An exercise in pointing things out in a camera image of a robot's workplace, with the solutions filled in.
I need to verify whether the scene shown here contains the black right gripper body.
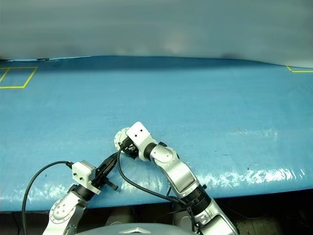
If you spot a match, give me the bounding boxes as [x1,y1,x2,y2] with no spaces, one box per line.
[119,136,139,161]

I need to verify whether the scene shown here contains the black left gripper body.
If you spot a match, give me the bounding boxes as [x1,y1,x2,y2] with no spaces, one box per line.
[91,168,119,191]

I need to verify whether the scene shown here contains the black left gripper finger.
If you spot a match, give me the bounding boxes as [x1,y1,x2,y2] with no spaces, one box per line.
[101,161,116,178]
[97,152,119,172]

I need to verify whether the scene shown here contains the silver spoked rotor cap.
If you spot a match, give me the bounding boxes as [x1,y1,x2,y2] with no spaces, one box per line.
[113,125,131,152]

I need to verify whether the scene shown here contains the grey rounded shape under table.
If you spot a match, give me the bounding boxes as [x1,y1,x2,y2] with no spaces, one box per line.
[107,212,134,226]
[172,208,194,230]

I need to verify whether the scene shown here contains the grey robot torso with emblem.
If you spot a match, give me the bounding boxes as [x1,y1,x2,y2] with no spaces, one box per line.
[97,221,198,235]

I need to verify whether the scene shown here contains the blue plastic table cover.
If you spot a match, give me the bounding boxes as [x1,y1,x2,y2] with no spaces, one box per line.
[0,55,313,212]

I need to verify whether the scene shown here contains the large yellow tape rectangle marking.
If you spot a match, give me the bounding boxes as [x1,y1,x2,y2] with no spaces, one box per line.
[0,66,39,89]

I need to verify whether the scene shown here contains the small yellow tape corner marking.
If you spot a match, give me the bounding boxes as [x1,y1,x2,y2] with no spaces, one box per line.
[286,65,313,73]

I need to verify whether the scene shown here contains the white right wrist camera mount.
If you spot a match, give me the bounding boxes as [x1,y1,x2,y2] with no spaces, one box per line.
[125,121,157,162]

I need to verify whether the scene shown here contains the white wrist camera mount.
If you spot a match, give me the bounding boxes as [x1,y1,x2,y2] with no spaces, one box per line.
[71,160,101,195]
[125,121,157,162]

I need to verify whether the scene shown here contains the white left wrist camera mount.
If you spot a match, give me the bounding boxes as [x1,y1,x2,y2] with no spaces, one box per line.
[71,160,101,195]

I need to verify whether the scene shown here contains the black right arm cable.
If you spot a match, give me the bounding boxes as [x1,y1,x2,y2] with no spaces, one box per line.
[116,148,197,233]

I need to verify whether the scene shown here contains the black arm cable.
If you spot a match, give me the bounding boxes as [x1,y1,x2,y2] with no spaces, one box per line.
[22,160,74,235]
[116,148,197,233]

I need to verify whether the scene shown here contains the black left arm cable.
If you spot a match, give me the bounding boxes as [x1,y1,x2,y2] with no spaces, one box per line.
[22,160,74,235]

